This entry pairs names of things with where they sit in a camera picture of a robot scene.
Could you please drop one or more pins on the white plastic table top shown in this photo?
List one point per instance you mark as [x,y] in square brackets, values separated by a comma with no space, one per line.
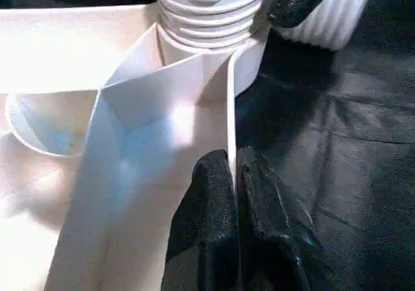
[65,61]

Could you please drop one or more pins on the black mat cover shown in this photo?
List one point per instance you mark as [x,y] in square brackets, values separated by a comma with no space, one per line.
[356,142]

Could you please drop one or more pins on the white plastic table leg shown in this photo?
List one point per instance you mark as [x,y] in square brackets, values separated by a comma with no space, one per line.
[330,22]
[210,18]

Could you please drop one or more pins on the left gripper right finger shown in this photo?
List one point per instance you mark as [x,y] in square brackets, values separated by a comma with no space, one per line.
[269,226]

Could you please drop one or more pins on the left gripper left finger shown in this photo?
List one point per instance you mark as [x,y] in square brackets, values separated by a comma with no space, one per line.
[204,223]

